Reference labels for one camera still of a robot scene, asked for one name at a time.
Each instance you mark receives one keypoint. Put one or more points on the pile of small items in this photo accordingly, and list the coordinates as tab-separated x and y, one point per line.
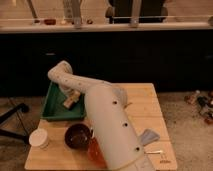
205	105

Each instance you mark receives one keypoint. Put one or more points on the wooden block eraser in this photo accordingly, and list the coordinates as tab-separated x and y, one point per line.
70	101

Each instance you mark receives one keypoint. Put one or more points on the red orange bowl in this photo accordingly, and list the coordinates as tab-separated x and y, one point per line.
95	155

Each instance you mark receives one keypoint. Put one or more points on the grey cloth piece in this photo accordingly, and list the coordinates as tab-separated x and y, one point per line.
148	136

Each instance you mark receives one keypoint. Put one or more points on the green plastic tray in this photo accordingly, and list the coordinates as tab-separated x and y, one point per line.
53	109

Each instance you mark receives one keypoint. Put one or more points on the small red dish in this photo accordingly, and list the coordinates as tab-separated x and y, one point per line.
49	21

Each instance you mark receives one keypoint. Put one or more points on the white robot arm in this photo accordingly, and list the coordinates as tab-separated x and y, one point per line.
104	104

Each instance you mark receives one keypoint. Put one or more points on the white round container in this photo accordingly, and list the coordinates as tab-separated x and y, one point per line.
39	138

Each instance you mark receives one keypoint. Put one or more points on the dark brown bowl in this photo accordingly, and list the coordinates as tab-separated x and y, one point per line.
78	137

